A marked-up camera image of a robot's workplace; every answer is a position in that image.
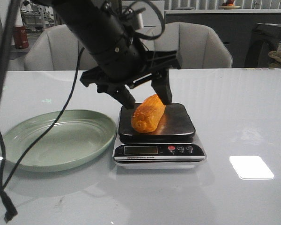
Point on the light green oval plate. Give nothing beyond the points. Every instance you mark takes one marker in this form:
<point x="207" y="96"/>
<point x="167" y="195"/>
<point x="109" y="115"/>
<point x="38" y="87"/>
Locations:
<point x="78" y="137"/>

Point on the white drawer cabinet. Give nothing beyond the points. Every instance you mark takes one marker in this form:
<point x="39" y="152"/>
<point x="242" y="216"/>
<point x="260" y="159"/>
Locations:
<point x="149" y="17"/>

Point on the black silver kitchen scale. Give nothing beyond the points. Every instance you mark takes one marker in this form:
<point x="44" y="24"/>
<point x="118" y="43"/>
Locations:
<point x="173" y="145"/>

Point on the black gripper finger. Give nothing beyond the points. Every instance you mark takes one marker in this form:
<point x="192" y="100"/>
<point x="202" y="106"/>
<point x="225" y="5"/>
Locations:
<point x="122" y="95"/>
<point x="161" y="85"/>

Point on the fruit plate on counter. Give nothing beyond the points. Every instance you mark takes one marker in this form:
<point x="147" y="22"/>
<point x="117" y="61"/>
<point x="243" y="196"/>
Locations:
<point x="229" y="4"/>

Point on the dark appliance at right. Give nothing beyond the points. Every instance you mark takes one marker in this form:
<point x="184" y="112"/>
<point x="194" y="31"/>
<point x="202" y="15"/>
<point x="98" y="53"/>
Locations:
<point x="265" y="37"/>

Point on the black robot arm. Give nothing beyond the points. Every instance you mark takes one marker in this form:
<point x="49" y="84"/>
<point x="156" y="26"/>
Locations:
<point x="105" y="33"/>

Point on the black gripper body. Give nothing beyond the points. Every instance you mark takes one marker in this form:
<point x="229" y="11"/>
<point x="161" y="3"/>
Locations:
<point x="132" y="68"/>

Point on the dark grey counter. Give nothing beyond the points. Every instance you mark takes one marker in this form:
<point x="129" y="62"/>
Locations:
<point x="232" y="26"/>

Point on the red trash bin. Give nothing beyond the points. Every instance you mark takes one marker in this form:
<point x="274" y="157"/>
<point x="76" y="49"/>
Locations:
<point x="20" y="37"/>

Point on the beige cushion at right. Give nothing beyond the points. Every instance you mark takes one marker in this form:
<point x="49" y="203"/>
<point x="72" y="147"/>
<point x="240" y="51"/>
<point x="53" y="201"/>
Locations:
<point x="275" y="57"/>

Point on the left grey upholstered chair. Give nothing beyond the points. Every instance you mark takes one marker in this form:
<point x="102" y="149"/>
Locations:
<point x="57" y="48"/>

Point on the yellow corn cob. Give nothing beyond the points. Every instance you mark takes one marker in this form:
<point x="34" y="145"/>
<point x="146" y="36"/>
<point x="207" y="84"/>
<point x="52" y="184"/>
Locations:
<point x="147" y="115"/>

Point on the right grey upholstered chair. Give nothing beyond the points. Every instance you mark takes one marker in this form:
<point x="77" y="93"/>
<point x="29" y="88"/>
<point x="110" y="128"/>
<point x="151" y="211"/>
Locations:
<point x="199" y="45"/>

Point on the grey upholstered chair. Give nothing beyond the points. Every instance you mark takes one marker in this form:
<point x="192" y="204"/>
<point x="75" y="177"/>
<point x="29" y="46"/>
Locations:
<point x="199" y="45"/>
<point x="57" y="48"/>

